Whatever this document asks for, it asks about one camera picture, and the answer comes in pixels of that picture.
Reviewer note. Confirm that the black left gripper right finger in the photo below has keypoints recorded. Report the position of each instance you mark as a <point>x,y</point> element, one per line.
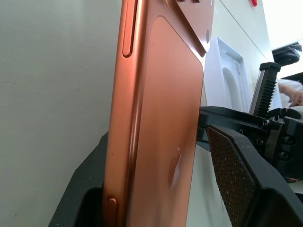
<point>239,179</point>

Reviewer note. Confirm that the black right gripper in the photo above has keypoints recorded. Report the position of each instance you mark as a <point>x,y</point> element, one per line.
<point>251,128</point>

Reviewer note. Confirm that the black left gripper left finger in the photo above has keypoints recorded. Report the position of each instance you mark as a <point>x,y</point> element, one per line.
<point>82,184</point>

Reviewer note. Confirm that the rose gold smartphone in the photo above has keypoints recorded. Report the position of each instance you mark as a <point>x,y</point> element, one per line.
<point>163,104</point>

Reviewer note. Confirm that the bystander's bare hand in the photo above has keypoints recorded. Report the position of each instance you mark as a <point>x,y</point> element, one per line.
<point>296,97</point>

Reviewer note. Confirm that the blurred dark background object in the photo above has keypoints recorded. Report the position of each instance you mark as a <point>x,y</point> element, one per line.
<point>287,53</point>

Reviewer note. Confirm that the white plastic tray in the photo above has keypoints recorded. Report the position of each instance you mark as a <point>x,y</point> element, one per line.
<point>214,78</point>

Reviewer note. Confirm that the small red object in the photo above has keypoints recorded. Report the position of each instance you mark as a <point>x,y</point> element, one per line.
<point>253,2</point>

